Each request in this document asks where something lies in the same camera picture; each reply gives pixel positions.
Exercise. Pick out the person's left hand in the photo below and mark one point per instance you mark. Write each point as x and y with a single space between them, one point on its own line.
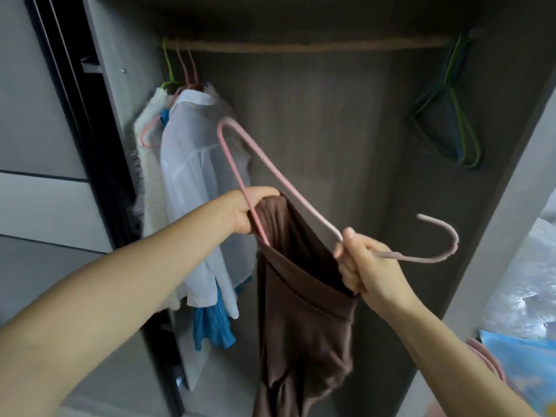
243 208

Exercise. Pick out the person's right hand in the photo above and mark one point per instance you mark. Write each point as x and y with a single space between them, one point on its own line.
378 278

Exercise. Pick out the white shirt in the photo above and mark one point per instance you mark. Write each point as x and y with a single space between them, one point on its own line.
200 186

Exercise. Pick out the brown top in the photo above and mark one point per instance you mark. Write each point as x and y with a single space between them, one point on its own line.
304 343

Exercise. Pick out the white fluffy sweater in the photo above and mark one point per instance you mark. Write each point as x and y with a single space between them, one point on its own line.
152 169

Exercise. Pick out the blue garment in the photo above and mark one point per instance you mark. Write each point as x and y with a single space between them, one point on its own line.
213 325

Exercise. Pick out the grey wardrobe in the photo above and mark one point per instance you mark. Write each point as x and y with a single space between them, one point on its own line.
347 143

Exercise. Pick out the green hanger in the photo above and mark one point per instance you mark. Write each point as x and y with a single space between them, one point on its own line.
167 69

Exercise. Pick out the person's left forearm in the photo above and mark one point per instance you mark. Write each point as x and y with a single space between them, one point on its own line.
104 308

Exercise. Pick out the person's right forearm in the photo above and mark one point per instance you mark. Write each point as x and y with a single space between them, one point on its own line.
452 369

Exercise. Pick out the pink fabric item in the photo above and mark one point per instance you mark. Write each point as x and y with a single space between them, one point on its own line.
486 356

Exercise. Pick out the white tufted headboard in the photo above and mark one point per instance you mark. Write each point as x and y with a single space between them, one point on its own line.
521 291

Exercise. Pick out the blue patterned pillow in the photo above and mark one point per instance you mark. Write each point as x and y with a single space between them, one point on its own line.
530 369

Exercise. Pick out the wooden hanging rod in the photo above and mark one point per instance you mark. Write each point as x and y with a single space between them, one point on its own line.
330 45

